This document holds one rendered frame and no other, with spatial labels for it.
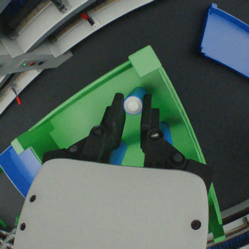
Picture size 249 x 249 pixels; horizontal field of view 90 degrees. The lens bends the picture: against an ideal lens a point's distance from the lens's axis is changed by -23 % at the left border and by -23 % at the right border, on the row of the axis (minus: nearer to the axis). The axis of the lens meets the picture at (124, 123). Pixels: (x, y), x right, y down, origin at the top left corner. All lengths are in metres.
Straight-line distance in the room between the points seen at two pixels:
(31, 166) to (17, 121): 0.52
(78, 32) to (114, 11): 0.14
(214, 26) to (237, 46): 0.12
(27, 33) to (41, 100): 0.44
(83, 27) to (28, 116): 0.55
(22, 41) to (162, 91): 0.37
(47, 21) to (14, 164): 0.43
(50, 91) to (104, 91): 0.56
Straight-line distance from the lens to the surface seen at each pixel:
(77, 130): 0.24
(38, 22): 0.42
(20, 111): 0.93
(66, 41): 0.59
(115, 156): 0.19
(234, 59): 0.68
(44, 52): 0.53
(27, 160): 0.50
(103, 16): 0.56
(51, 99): 0.76
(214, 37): 0.66
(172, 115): 0.21
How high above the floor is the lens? 0.60
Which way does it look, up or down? 68 degrees down
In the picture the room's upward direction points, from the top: 152 degrees counter-clockwise
